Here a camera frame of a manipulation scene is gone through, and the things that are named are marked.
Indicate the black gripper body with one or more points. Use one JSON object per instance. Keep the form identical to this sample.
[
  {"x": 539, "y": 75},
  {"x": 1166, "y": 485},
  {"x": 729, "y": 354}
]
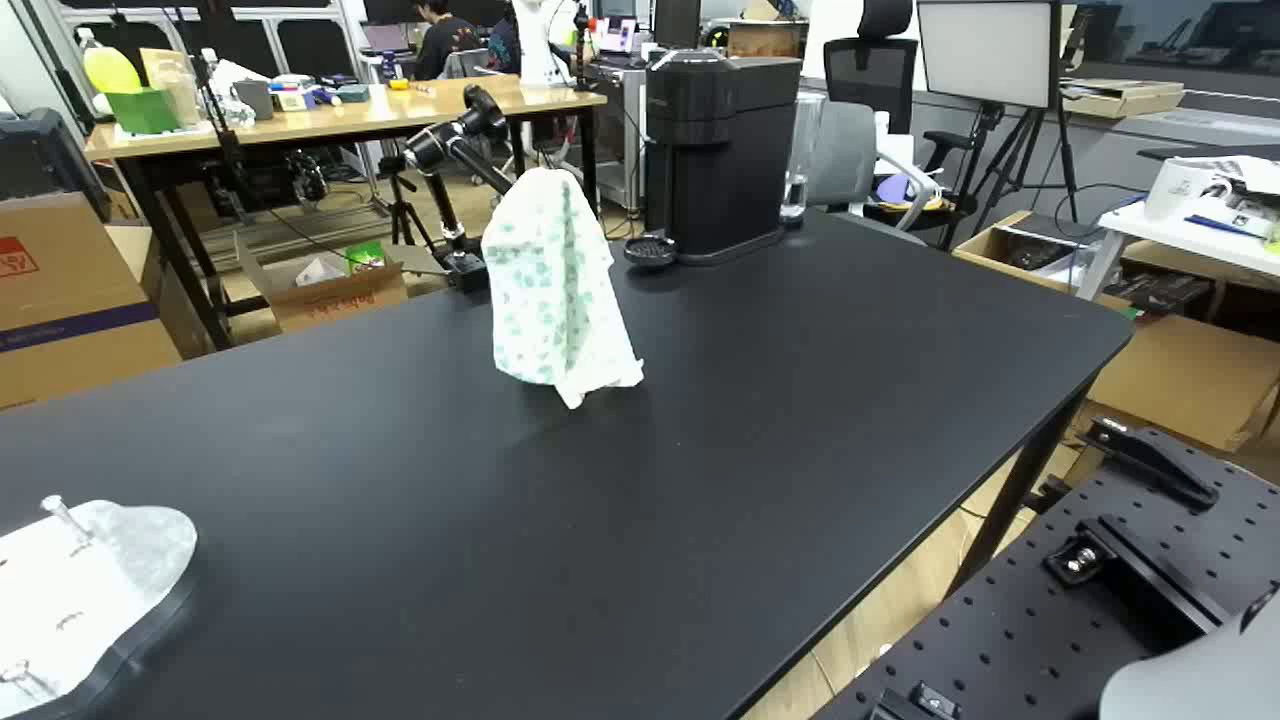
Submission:
[{"x": 544, "y": 114}]

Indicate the white green-patterned cloth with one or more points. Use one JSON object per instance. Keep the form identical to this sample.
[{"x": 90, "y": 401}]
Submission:
[{"x": 553, "y": 284}]

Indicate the person in dark shirt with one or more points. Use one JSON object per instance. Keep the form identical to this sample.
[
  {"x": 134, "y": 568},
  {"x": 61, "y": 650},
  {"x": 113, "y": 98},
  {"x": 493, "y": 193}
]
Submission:
[{"x": 435, "y": 40}]

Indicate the small round black object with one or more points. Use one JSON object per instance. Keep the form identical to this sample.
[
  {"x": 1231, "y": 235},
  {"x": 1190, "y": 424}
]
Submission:
[{"x": 650, "y": 249}]

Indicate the black tall appliance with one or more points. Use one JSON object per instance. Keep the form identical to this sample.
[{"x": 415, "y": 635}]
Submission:
[{"x": 723, "y": 146}]

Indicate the wooden work table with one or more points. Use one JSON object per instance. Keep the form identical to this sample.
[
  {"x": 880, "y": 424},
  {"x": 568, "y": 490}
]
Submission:
[{"x": 344, "y": 121}]

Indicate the open cardboard box green item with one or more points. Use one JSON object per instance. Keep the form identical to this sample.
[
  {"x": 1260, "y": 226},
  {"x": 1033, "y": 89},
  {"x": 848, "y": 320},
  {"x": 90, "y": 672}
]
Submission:
[{"x": 334, "y": 284}]

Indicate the grey office chair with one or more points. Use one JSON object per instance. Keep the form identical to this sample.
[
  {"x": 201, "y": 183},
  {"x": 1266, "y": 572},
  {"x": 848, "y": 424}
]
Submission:
[{"x": 841, "y": 153}]

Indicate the black office chair headrest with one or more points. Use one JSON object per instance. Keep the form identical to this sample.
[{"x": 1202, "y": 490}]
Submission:
[{"x": 869, "y": 67}]

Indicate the yellow round object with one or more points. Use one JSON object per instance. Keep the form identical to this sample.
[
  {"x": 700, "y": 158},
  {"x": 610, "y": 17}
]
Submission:
[{"x": 110, "y": 68}]

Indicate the white board on tripod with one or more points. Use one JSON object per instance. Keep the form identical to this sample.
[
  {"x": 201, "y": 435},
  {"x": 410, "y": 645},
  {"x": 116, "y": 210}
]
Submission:
[{"x": 987, "y": 54}]

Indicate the cardboard box with keyboard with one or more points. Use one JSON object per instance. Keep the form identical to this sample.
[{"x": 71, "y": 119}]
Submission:
[{"x": 1033, "y": 249}]

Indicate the large cardboard box purple stripe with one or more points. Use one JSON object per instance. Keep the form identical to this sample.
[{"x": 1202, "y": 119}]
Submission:
[{"x": 64, "y": 293}]

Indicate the white side table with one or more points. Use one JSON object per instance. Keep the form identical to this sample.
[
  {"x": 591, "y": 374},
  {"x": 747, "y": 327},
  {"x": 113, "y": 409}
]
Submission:
[{"x": 1184, "y": 247}]

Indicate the flat cardboard box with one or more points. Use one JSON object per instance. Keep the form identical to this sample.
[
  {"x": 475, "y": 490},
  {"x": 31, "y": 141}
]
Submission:
[{"x": 1184, "y": 383}]

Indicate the black clamp with silver screws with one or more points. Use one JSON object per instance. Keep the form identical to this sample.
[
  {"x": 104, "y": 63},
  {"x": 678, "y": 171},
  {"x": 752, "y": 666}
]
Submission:
[{"x": 1106, "y": 563}]

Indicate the black perforated breadboard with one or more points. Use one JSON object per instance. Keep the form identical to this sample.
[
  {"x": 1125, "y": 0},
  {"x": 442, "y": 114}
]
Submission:
[{"x": 1066, "y": 627}]

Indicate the black camera tripod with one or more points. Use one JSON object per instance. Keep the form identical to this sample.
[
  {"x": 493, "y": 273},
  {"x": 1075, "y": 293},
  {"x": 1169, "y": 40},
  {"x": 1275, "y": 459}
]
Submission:
[{"x": 403, "y": 213}]

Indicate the black flat bracket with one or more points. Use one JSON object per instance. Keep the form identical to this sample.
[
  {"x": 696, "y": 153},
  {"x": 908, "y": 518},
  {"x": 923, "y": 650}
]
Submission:
[{"x": 1152, "y": 462}]

